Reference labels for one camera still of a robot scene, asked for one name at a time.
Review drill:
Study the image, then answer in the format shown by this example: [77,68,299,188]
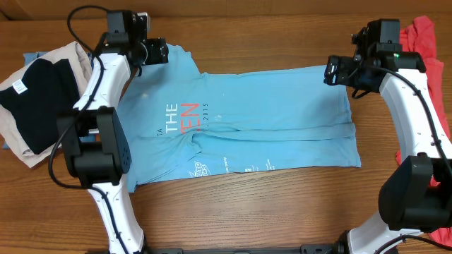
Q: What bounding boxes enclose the folded beige garment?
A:
[1,42,93,168]

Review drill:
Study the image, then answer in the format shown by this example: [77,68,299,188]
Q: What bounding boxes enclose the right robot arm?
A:
[300,19,451,254]

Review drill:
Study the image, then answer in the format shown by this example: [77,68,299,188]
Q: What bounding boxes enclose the red t-shirt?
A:
[394,15,452,250]

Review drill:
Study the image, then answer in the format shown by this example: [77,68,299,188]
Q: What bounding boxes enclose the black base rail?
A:
[144,243,349,254]

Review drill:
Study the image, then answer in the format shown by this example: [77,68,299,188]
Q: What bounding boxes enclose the folded blue jeans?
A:
[2,52,96,150]

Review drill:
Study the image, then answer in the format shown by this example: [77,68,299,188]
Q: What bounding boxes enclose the folded black t-shirt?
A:
[0,58,81,155]

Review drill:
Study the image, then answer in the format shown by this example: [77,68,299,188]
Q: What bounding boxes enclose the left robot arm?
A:
[55,10,169,253]

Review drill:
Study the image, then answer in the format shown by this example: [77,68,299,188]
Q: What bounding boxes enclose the light blue printed t-shirt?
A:
[117,46,361,191]

